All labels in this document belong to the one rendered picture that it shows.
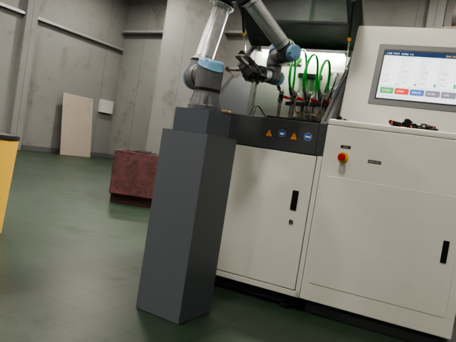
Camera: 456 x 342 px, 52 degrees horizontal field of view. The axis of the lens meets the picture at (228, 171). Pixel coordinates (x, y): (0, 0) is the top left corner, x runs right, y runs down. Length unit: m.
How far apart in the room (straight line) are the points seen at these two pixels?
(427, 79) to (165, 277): 1.64
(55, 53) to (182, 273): 11.15
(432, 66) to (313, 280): 1.25
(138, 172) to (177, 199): 3.14
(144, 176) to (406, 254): 3.36
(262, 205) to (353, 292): 0.61
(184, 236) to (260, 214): 0.61
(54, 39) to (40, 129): 2.27
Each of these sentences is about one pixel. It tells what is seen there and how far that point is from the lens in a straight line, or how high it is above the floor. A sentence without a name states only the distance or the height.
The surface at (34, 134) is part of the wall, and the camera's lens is 12.58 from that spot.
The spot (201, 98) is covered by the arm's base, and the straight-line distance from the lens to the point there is 2.04.
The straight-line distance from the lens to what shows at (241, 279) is 2.55.
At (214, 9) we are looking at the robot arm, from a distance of 2.29.
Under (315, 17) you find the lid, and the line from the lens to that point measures 2.92.
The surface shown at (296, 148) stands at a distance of 2.41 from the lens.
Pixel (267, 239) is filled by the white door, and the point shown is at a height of 0.32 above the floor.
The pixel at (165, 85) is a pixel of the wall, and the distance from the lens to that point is 12.04.
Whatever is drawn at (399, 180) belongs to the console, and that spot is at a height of 0.73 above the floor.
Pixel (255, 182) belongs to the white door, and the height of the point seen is 0.60.
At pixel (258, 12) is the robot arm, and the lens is 2.23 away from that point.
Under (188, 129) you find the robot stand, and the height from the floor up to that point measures 0.81.
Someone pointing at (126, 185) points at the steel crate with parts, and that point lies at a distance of 5.15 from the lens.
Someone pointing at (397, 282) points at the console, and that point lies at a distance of 2.37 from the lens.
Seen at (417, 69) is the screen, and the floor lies 1.31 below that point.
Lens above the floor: 0.74
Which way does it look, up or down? 2 degrees down
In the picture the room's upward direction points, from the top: 9 degrees clockwise
